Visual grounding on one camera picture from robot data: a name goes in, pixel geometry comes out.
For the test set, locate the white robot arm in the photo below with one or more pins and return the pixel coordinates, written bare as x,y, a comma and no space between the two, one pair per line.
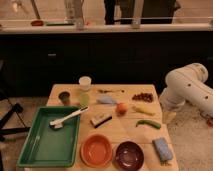
186,84

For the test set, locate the green plastic tray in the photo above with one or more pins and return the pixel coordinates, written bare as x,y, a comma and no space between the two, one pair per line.
47,147

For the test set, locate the small dark utensil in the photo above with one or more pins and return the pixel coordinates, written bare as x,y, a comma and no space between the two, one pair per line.
103,91

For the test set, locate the light blue cloth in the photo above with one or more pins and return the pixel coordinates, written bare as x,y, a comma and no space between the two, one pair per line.
106,100

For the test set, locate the clear cup with white lid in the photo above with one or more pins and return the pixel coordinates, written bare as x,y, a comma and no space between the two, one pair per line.
85,85

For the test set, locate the orange fruit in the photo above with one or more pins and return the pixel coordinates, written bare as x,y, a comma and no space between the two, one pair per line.
121,109

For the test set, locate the black and tan scrubber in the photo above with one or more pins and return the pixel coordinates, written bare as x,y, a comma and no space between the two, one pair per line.
98,120

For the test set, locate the yellow corn cob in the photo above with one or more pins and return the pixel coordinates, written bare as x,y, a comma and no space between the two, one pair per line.
143,110

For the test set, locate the small dark metal cup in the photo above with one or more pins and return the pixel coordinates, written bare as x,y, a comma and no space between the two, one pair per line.
64,98

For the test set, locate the white dish brush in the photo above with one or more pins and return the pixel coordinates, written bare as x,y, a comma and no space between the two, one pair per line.
58,123

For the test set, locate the orange bowl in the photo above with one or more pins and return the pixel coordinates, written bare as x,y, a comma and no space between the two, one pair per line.
96,151

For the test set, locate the dark purple bowl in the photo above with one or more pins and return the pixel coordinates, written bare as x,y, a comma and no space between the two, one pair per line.
129,156

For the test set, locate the black tripod stand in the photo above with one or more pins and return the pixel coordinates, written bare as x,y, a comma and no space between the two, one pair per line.
8,125

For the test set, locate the red bowl on shelf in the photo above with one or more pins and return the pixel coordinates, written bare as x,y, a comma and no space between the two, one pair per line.
37,23

